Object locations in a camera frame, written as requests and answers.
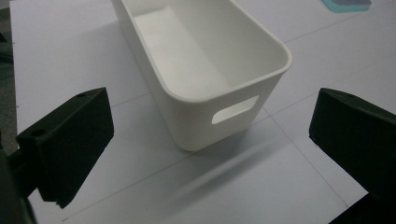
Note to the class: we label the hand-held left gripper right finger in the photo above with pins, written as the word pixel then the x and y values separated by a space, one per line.
pixel 358 140

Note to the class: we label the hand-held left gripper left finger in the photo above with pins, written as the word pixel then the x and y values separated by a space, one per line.
pixel 68 146

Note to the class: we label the white plastic storage box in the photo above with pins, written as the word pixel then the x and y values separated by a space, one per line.
pixel 193 124

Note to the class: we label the iridescent phone case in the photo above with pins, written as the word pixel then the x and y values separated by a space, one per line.
pixel 345 6

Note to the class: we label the white table cover sheet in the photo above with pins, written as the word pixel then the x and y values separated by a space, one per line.
pixel 62 62

